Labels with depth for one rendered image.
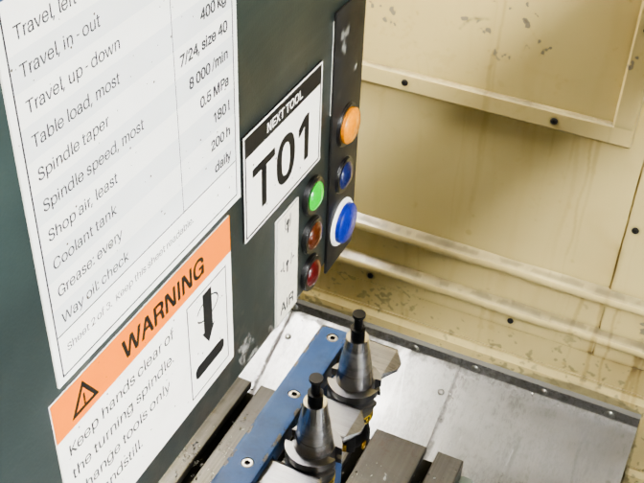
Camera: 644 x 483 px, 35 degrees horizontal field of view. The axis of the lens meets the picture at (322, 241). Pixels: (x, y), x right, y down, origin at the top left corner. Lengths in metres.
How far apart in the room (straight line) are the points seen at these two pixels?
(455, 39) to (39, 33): 1.10
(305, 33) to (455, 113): 0.93
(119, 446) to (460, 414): 1.25
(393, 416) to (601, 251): 0.46
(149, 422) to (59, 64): 0.22
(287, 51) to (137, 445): 0.22
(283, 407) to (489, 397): 0.65
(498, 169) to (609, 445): 0.50
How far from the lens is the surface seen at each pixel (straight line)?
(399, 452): 1.56
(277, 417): 1.16
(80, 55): 0.40
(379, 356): 1.24
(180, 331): 0.54
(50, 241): 0.41
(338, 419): 1.17
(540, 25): 1.39
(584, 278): 1.59
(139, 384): 0.52
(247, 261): 0.59
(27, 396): 0.44
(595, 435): 1.73
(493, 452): 1.71
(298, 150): 0.61
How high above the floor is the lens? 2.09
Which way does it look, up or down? 38 degrees down
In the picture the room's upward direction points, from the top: 2 degrees clockwise
